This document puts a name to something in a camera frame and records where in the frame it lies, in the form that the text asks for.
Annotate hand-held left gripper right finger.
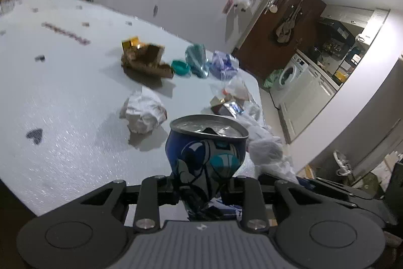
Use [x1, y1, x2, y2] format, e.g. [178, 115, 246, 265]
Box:
[222, 176, 329, 232]

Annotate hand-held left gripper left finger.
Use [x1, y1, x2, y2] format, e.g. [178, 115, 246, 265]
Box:
[73, 175, 181, 233]

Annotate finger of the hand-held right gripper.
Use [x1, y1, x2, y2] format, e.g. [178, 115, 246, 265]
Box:
[260, 174, 359, 206]

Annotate blue drink can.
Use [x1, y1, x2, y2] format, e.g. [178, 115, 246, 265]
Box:
[165, 114, 249, 219]

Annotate white plastic bag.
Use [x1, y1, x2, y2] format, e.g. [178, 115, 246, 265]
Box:
[242, 100, 299, 184]

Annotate brown paper bag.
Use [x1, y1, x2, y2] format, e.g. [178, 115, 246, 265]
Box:
[120, 44, 175, 80]

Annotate teal plastic packet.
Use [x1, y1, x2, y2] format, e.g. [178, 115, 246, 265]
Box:
[185, 44, 210, 78]

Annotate white base cabinets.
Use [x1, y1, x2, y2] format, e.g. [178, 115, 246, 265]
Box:
[279, 67, 339, 143]

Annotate silver foil wrapper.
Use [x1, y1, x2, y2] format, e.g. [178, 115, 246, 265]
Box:
[210, 95, 247, 117]

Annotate crumpled white paper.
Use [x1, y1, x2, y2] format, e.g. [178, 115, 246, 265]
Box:
[119, 91, 167, 135]

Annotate clear plastic bag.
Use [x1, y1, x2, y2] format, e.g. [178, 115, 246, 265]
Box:
[209, 74, 252, 102]

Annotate green bag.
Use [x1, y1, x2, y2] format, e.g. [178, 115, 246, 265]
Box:
[263, 69, 284, 90]

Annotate white washing machine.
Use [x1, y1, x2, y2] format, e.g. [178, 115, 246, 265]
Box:
[271, 54, 310, 109]

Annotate teal plastic cap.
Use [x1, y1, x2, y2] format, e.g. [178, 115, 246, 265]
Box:
[172, 59, 191, 76]

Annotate purple plastic wrapper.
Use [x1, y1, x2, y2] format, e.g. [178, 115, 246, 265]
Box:
[208, 50, 240, 80]

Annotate brown wooden door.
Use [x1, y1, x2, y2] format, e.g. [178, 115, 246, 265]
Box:
[231, 0, 327, 80]

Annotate yellow carton box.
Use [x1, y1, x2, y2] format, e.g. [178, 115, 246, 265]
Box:
[121, 37, 142, 51]

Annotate beige hanging tote bag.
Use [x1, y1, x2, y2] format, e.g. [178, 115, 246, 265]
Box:
[272, 1, 303, 44]

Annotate dark range hood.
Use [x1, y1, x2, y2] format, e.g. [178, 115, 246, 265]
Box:
[318, 18, 356, 39]

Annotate white wall cabinets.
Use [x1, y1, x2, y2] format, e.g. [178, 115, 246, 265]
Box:
[321, 4, 389, 33]

